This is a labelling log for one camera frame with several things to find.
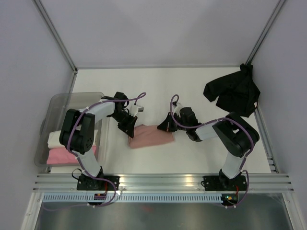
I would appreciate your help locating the white slotted cable duct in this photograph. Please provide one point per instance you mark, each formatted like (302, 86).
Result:
(139, 198)

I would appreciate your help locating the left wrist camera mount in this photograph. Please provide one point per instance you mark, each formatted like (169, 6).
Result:
(135, 109)

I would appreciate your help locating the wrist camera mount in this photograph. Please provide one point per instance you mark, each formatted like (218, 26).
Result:
(135, 109)
(176, 107)

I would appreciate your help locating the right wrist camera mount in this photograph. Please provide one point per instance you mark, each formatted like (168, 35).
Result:
(176, 107)

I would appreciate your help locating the clear plastic bin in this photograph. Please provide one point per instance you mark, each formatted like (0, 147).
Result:
(58, 106)

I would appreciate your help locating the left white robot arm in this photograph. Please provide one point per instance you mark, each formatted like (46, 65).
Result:
(77, 132)

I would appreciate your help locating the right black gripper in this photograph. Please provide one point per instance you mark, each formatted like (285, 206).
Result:
(167, 124)

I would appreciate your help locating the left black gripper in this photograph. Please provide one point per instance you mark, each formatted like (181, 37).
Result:
(128, 128)

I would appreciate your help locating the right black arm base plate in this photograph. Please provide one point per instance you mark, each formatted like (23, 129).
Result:
(219, 183)

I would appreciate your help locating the rolled white t-shirt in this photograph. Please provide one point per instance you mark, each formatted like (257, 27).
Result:
(53, 140)

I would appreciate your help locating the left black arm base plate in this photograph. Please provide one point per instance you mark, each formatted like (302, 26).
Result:
(86, 183)

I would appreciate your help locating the black t-shirt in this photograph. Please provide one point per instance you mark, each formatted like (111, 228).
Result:
(235, 92)

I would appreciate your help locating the aluminium frame rail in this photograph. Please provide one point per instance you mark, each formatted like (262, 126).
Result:
(165, 183)

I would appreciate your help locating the rolled bright pink t-shirt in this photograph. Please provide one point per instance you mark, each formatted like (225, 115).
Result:
(60, 156)

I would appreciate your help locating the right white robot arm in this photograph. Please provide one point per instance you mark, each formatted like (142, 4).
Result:
(237, 135)

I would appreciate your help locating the dusty pink t-shirt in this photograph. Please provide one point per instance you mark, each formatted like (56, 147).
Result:
(148, 136)

